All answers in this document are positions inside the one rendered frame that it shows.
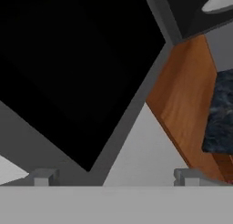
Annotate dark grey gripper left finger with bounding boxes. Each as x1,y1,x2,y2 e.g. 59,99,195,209
0,168,60,187

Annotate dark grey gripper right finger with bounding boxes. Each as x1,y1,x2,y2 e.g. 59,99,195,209
173,168,233,187

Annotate brown wooden cupboard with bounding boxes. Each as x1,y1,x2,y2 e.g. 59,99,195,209
145,34,233,185

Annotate white round plate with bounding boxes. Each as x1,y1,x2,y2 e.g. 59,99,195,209
201,0,233,15

